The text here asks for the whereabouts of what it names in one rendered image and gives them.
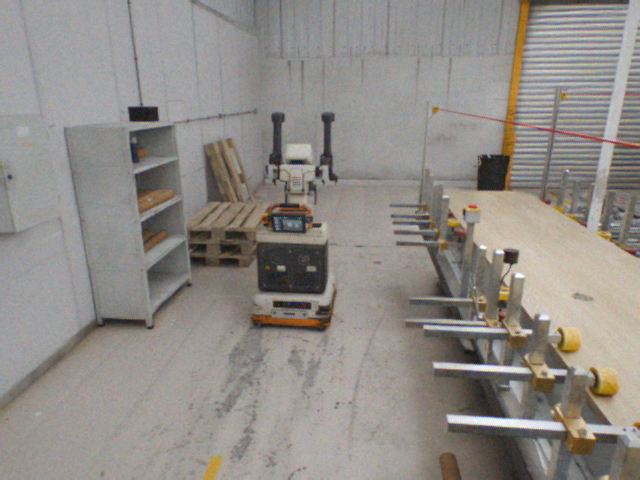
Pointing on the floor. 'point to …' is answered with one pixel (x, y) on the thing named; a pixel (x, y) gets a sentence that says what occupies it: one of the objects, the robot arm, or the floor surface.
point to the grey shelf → (106, 135)
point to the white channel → (614, 111)
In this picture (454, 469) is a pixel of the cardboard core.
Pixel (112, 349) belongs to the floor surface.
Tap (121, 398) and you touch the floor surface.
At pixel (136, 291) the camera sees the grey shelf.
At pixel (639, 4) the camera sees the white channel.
